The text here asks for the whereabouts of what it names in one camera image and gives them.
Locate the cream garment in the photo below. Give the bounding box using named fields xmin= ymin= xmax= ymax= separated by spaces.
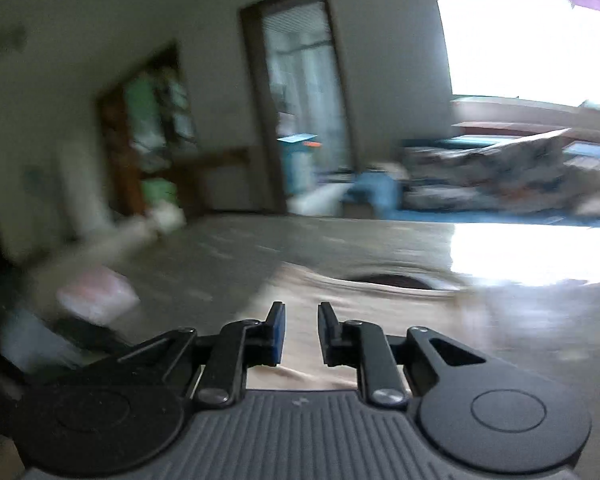
xmin=235 ymin=265 xmax=486 ymax=392

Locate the round black induction cooker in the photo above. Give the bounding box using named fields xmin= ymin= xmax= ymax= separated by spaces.
xmin=349 ymin=273 xmax=435 ymax=291

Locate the window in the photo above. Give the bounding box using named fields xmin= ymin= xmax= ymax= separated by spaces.
xmin=432 ymin=0 xmax=600 ymax=111

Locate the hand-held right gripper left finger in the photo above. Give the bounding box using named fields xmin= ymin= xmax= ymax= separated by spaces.
xmin=115 ymin=301 xmax=287 ymax=408

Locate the dark wooden door frame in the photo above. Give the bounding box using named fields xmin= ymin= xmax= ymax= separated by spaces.
xmin=238 ymin=0 xmax=354 ymax=215

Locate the blue towel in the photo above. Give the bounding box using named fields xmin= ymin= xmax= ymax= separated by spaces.
xmin=352 ymin=174 xmax=402 ymax=212

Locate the wooden counter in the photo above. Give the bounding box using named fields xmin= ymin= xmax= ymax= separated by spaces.
xmin=172 ymin=146 xmax=262 ymax=213

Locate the pink tissue pack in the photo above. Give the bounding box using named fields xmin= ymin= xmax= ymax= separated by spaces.
xmin=56 ymin=266 xmax=142 ymax=327

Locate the teal sofa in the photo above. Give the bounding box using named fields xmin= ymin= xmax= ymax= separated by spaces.
xmin=340 ymin=135 xmax=600 ymax=227

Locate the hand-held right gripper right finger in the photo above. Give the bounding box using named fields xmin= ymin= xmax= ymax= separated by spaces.
xmin=317 ymin=301 xmax=487 ymax=408

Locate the wooden display cabinet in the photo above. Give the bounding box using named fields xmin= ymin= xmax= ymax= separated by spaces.
xmin=96 ymin=45 xmax=197 ymax=217

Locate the white refrigerator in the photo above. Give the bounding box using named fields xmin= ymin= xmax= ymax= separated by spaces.
xmin=55 ymin=144 xmax=112 ymax=242

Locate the blue and white kitchen cabinet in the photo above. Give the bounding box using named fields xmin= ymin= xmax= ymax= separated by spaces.
xmin=276 ymin=132 xmax=317 ymax=197

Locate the quilted star table cover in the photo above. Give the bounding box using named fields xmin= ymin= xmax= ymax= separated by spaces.
xmin=0 ymin=212 xmax=600 ymax=461

